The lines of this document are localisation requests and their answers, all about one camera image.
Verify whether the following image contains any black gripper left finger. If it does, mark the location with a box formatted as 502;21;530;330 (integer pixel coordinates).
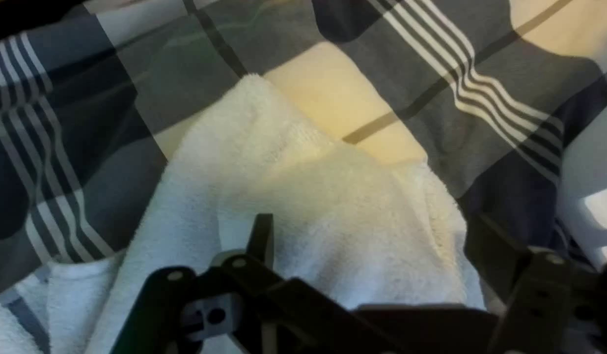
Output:
111;212;383;354

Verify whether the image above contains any white towel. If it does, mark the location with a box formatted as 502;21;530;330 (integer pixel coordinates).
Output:
0;72;487;354

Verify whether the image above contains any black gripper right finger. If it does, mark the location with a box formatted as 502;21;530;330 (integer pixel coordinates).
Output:
465;214;607;354

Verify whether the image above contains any plaid bedspread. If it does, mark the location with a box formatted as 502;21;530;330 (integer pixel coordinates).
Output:
0;0;607;354

